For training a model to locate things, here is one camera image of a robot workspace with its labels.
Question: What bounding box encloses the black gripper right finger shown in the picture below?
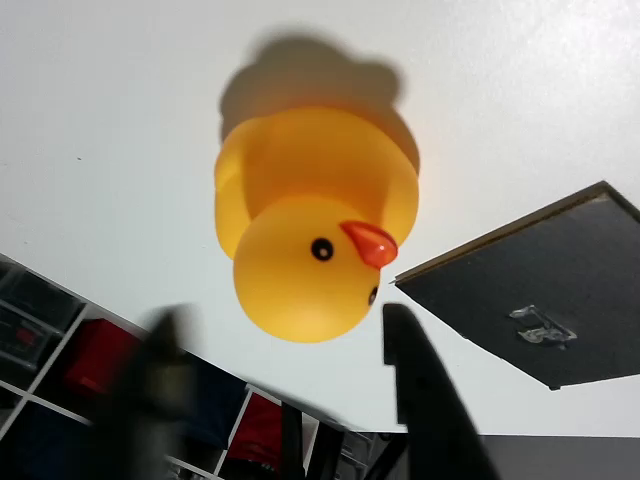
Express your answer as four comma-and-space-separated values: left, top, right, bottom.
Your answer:
382, 302, 501, 480

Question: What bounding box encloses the clear plastic drawer box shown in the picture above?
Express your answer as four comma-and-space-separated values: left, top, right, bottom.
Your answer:
0, 259, 84, 371

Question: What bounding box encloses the red fabric storage bin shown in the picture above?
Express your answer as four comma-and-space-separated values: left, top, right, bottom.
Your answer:
229, 392, 286, 461
64, 319, 144, 396

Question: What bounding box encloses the yellow rubber duck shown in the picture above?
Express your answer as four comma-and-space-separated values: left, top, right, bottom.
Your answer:
213, 105, 420, 344

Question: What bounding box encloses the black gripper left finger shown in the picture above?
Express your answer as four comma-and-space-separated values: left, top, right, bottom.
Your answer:
94, 302, 201, 480

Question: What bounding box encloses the black cardboard square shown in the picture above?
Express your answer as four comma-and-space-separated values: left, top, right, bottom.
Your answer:
394, 180, 640, 392

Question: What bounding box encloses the clear tape patch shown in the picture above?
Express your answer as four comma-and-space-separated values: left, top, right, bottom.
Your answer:
508, 304, 576, 351

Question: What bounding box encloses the blue fabric storage bin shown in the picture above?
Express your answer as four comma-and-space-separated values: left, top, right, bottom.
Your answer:
14, 402, 101, 480
184, 354, 251, 446

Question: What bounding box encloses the white cube shelf unit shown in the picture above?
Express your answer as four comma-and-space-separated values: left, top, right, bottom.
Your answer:
0, 252, 411, 480

